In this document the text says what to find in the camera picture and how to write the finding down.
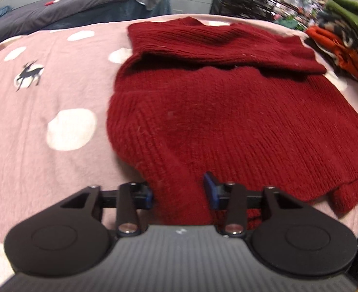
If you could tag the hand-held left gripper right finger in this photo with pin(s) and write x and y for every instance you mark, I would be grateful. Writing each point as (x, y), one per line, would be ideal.
(211, 188)

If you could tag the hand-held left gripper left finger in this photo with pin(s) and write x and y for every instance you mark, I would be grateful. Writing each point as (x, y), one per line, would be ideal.
(148, 195)

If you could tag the red knit sweater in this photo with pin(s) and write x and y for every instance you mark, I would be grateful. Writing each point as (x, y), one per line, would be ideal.
(227, 112)

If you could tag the pink dotted bed sheet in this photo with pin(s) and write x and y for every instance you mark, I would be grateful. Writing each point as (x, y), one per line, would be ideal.
(51, 121)

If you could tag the orange garment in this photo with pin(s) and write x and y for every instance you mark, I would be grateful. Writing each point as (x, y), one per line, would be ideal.
(346, 57)

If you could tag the small red white object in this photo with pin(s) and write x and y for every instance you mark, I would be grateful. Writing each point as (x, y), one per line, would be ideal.
(52, 2)

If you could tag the green garment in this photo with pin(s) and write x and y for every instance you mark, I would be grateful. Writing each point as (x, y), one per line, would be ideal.
(352, 9)

